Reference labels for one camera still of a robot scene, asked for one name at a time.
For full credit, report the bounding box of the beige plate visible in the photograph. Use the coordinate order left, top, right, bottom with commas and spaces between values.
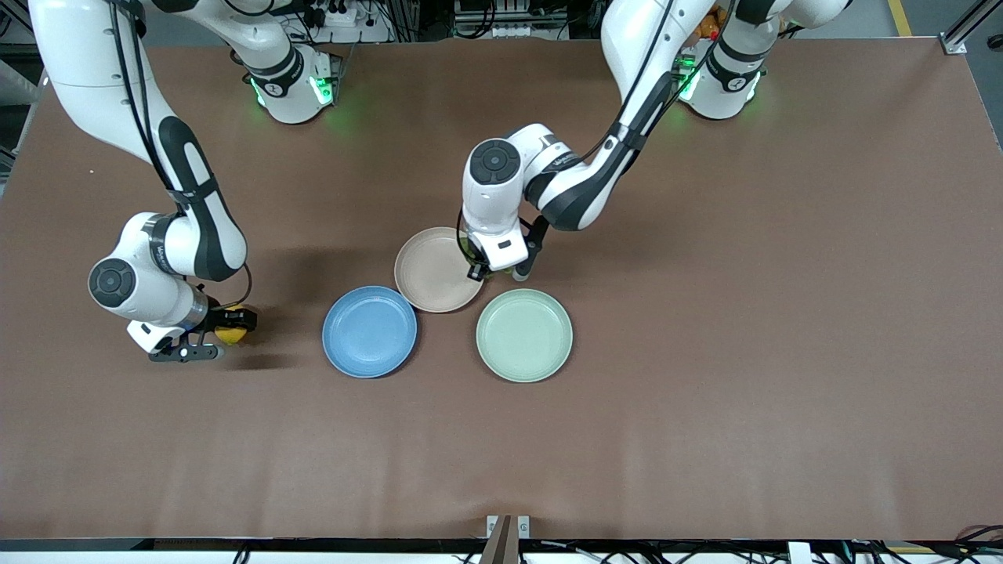
393, 226, 487, 314

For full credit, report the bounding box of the mint green plate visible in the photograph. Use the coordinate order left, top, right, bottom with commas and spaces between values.
476, 288, 574, 384

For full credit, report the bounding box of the yellow lemon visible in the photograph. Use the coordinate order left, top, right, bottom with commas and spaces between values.
213, 304, 250, 346

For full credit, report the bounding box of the white power strip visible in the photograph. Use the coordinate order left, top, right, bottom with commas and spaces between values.
310, 0, 369, 28

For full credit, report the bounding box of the white electrical unit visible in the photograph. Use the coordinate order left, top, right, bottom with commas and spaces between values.
453, 0, 567, 40

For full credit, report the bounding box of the blue plate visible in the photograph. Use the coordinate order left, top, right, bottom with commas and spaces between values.
321, 285, 418, 379

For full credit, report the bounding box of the aluminium frame profile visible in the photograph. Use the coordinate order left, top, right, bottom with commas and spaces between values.
940, 0, 1003, 56

